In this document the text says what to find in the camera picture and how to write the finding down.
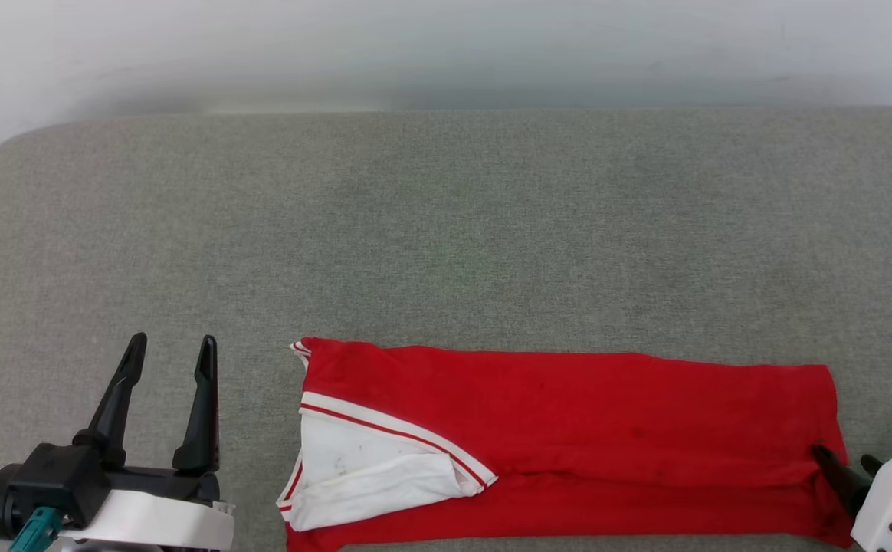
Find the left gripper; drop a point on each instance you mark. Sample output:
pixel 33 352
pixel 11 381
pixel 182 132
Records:
pixel 162 517

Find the red and white garment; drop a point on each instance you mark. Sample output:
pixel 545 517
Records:
pixel 607 429

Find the grey fabric sofa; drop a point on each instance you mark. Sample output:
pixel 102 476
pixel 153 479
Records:
pixel 446 230

